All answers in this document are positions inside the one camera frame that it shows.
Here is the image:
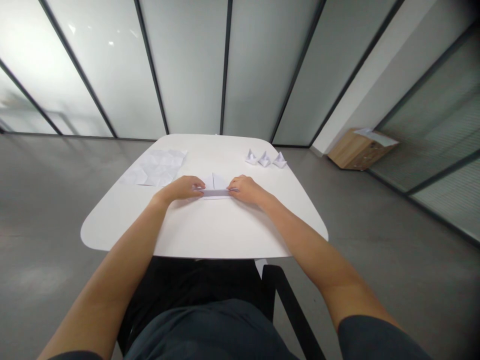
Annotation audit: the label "person's left hand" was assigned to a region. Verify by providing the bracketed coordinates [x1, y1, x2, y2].
[160, 175, 207, 205]

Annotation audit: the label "person's right hand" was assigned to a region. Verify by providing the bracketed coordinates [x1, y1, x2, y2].
[226, 174, 274, 208]

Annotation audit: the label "white table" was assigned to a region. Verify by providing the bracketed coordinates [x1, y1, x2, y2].
[80, 133, 330, 260]

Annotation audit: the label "creased white paper sheet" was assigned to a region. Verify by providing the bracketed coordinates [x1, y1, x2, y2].
[120, 149, 188, 188]

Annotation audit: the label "person's legs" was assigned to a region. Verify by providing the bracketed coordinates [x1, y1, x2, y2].
[121, 256, 277, 350]

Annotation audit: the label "black chair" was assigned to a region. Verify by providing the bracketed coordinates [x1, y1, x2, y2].
[116, 264, 326, 360]

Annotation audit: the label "wooden drawer cabinet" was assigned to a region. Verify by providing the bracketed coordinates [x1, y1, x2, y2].
[327, 127, 400, 172]

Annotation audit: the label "person's body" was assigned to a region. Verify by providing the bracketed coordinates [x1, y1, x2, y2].
[123, 298, 301, 360]

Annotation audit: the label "white paper sheets on cabinet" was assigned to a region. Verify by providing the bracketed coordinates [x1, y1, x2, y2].
[353, 127, 399, 148]

